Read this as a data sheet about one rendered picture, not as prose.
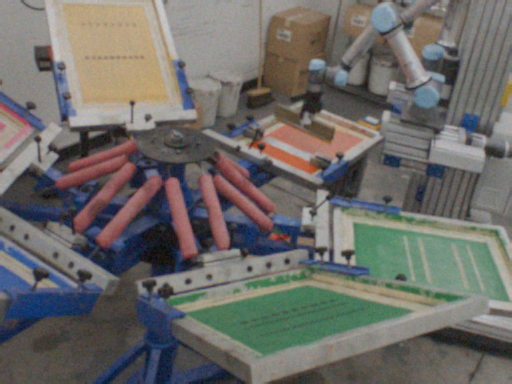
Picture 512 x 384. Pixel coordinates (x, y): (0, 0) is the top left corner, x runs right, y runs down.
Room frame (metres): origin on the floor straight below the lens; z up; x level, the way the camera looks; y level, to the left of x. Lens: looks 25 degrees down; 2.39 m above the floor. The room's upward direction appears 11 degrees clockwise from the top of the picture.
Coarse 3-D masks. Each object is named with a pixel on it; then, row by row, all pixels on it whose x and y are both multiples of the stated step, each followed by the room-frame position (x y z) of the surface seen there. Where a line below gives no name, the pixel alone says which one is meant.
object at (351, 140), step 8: (336, 136) 3.14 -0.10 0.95; (344, 136) 3.16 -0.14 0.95; (352, 136) 3.19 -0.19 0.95; (344, 144) 3.06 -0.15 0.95; (352, 144) 3.08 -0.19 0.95; (312, 152) 2.89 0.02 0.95; (320, 152) 2.91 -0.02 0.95; (336, 152) 2.94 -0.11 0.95; (344, 152) 2.96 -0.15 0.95; (280, 160) 2.73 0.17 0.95; (288, 160) 2.75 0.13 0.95; (296, 160) 2.77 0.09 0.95; (304, 160) 2.78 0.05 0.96; (304, 168) 2.70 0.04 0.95; (312, 168) 2.71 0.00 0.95
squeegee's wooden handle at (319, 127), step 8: (280, 104) 3.00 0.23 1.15; (280, 112) 2.98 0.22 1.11; (288, 112) 2.95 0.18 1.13; (296, 112) 2.94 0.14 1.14; (288, 120) 2.95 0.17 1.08; (296, 120) 2.93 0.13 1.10; (312, 120) 2.89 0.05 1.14; (312, 128) 2.89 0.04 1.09; (320, 128) 2.86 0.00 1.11; (328, 128) 2.84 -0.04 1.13; (328, 136) 2.84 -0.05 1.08
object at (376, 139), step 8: (296, 104) 3.41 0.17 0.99; (320, 112) 3.37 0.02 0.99; (264, 120) 3.10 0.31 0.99; (272, 120) 3.13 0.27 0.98; (328, 120) 3.34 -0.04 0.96; (336, 120) 3.32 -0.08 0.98; (344, 120) 3.31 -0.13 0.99; (352, 128) 3.27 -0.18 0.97; (360, 128) 3.25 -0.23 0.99; (368, 128) 3.26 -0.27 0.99; (240, 136) 2.87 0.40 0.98; (376, 136) 3.17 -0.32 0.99; (368, 144) 3.04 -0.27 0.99; (376, 144) 3.11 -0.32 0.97; (352, 152) 2.91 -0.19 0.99; (360, 152) 2.93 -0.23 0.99; (368, 152) 3.02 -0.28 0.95; (352, 160) 2.84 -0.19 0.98
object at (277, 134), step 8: (280, 128) 3.11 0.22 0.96; (288, 128) 3.13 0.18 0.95; (264, 136) 2.97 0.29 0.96; (272, 136) 2.99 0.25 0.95; (280, 136) 3.01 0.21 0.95; (248, 144) 2.84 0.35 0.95; (256, 144) 2.86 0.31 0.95; (264, 144) 2.88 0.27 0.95; (288, 144) 2.93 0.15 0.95; (296, 144) 2.95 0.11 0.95; (264, 152) 2.79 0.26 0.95; (272, 152) 2.80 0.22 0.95; (280, 152) 2.82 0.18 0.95; (288, 152) 2.84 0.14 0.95
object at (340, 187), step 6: (354, 162) 3.06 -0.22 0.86; (360, 162) 3.14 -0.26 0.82; (348, 168) 3.00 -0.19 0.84; (354, 168) 3.07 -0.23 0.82; (348, 174) 3.01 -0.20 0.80; (354, 174) 3.12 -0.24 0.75; (336, 180) 2.92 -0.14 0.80; (342, 180) 2.97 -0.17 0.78; (348, 180) 3.05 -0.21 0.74; (354, 180) 3.11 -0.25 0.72; (336, 186) 2.93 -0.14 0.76; (342, 186) 2.99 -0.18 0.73; (348, 186) 3.06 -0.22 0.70; (330, 192) 2.87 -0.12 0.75; (336, 192) 2.95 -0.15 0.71; (342, 192) 3.01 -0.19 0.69
